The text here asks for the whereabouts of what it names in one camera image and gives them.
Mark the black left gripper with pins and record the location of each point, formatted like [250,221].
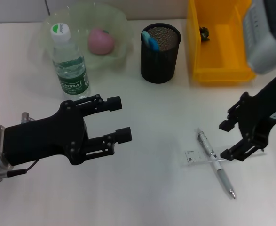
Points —
[43,139]

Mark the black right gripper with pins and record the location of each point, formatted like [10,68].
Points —
[262,108]

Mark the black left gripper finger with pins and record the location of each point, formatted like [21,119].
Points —
[123,135]
[114,103]

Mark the clear bottle green label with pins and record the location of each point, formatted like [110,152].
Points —
[73,82]

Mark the pink toy peach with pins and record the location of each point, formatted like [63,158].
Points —
[101,42]

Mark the green plastic wrapper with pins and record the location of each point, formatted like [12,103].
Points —
[204,34]

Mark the clear plastic ruler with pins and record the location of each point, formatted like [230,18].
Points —
[199,157]

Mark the green translucent fruit plate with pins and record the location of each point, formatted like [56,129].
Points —
[109,58]

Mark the silver pen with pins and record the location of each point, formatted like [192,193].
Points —
[224,179]

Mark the black mesh pen holder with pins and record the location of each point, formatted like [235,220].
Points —
[159,66]

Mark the yellow plastic bin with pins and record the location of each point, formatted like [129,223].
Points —
[222,56]

